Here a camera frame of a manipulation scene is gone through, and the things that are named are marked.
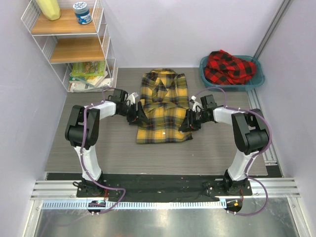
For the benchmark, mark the red plaid long sleeve shirt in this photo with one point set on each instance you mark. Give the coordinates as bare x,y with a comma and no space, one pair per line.
224,69

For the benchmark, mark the stack of books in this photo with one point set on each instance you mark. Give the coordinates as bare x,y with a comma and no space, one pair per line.
89,83

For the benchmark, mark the yellow plaid long sleeve shirt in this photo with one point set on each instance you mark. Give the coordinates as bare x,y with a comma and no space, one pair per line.
164,98

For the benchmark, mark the white wire shelf rack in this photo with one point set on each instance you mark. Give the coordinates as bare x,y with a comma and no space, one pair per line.
64,41

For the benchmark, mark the aluminium frame rail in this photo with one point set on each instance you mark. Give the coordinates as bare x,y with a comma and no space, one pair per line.
280,13

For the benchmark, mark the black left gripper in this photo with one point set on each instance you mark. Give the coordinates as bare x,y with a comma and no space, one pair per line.
139,114

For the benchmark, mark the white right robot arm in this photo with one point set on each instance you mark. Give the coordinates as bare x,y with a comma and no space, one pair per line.
252,135

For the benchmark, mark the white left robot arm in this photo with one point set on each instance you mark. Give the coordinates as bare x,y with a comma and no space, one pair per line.
82,131

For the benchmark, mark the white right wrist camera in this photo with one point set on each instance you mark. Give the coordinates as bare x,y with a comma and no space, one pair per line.
197,107

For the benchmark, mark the yellow plastic bottle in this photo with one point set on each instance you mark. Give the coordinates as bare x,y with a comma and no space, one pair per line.
50,9

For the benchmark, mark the green picture book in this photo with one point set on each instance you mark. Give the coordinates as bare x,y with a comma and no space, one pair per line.
86,69

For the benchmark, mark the teal plastic basket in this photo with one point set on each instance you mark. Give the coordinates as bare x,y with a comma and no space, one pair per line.
256,81

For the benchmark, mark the white slotted cable duct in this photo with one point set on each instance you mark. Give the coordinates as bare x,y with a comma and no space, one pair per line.
97,204

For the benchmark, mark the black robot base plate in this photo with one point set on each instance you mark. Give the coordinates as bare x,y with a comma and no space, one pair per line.
161,188

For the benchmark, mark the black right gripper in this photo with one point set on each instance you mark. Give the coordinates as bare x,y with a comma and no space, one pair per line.
188,123

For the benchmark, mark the blue lidded jar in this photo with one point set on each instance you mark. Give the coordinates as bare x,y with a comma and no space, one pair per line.
82,13

